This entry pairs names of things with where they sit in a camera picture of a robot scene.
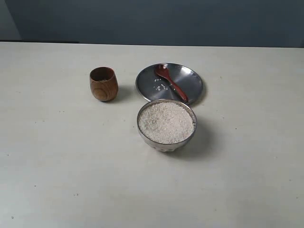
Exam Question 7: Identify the dark red wooden spoon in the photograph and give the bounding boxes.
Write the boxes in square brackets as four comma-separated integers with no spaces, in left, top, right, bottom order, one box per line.
[154,64,188,103]

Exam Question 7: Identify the steel bowl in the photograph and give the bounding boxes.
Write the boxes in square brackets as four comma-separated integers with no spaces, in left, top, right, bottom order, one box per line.
[136,99,197,152]

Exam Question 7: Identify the white grains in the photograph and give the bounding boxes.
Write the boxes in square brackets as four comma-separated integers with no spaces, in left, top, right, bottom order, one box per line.
[153,78,176,92]

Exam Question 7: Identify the wooden cup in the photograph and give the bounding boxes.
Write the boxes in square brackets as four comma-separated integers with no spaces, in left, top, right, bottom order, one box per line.
[89,66,118,102]

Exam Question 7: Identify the round steel plate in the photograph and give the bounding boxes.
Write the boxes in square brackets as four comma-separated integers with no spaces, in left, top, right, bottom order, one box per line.
[135,63,204,105]

